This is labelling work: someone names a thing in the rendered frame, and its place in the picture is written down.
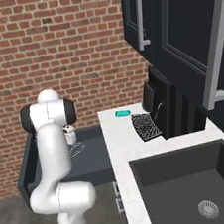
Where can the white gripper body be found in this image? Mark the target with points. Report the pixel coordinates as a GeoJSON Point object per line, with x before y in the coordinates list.
{"type": "Point", "coordinates": [71, 138]}

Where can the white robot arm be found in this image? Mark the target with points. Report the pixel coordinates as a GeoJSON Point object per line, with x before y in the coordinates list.
{"type": "Point", "coordinates": [50, 148]}

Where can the dark open drawer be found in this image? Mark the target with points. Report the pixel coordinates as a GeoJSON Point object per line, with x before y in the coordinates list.
{"type": "Point", "coordinates": [90, 157]}

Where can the teal sponge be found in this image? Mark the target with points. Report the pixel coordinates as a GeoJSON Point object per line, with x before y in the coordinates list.
{"type": "Point", "coordinates": [122, 113]}

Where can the black mesh mat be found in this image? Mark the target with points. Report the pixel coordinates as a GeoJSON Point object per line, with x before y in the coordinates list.
{"type": "Point", "coordinates": [146, 126]}

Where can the black coffee machine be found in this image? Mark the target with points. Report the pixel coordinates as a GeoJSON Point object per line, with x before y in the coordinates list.
{"type": "Point", "coordinates": [175, 109]}

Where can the dark sink basin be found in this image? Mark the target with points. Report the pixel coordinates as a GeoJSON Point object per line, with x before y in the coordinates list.
{"type": "Point", "coordinates": [194, 186]}

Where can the narrow dark wall cupboard door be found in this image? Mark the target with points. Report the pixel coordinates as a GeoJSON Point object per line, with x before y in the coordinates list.
{"type": "Point", "coordinates": [130, 18]}

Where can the wide dark wall cupboard door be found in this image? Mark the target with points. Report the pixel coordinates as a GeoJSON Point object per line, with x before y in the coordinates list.
{"type": "Point", "coordinates": [185, 24]}

